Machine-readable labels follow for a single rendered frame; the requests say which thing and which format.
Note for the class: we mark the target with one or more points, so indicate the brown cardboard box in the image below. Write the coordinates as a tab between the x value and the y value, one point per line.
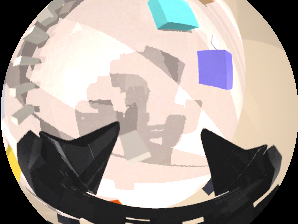
206	1

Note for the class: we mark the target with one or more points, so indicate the light blue flat block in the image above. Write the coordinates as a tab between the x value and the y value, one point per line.
172	15

